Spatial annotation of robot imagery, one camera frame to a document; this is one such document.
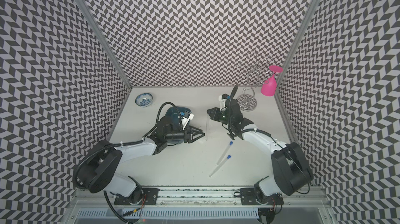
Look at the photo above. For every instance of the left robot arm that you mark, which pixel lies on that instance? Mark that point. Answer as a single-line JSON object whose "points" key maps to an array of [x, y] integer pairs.
{"points": [[96, 172]]}

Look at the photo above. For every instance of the chrome wire glass rack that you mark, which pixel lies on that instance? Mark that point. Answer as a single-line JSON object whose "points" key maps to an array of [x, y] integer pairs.
{"points": [[251, 77]]}

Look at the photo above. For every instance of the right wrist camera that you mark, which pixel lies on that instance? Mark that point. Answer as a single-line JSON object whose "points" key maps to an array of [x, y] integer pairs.
{"points": [[224, 101]]}

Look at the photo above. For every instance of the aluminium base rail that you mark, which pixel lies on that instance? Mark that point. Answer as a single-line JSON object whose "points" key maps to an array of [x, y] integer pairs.
{"points": [[172, 203]]}

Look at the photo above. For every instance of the blue white ceramic bowl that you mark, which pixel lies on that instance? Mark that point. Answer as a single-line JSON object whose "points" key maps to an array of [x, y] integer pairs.
{"points": [[144, 100]]}

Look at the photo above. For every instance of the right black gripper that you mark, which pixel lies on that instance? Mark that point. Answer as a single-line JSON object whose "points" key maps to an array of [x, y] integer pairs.
{"points": [[214, 116]]}

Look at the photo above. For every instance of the teal plastic tray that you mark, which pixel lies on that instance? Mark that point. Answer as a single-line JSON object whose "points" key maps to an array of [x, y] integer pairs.
{"points": [[176, 115]]}

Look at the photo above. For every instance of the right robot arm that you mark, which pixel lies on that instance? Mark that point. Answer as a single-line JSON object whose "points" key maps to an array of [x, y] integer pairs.
{"points": [[290, 168]]}

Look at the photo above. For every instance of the test tube blue cap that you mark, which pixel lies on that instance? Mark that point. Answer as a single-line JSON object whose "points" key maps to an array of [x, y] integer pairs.
{"points": [[219, 166], [207, 128], [224, 154]]}

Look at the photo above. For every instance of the pink plastic wine glass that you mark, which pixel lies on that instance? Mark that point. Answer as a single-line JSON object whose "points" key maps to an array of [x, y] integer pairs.
{"points": [[270, 85]]}

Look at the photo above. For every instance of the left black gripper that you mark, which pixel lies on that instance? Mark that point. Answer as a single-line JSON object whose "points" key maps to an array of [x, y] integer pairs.
{"points": [[187, 138]]}

